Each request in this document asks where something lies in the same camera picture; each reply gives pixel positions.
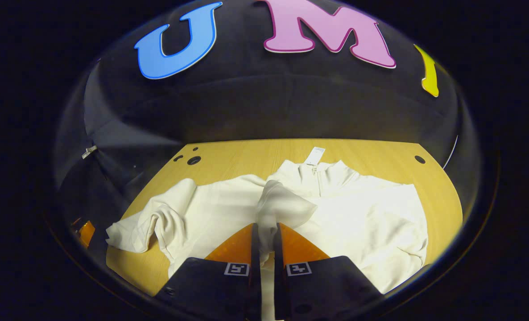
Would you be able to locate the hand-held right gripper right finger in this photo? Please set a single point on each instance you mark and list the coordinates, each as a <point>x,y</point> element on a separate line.
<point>278,276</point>

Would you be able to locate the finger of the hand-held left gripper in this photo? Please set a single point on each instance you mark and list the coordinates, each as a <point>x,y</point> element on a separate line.
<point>87,232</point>

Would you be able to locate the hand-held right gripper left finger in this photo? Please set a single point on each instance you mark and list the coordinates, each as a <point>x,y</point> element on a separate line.
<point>255,267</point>

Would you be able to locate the white zip-neck sweatshirt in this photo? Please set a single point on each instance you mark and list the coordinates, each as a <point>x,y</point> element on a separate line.
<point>371,214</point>

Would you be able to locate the white cloth clip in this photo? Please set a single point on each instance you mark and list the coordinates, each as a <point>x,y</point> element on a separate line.
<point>88,152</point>

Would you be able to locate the black backdrop cloth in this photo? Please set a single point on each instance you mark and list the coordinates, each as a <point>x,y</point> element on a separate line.
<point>255,102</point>

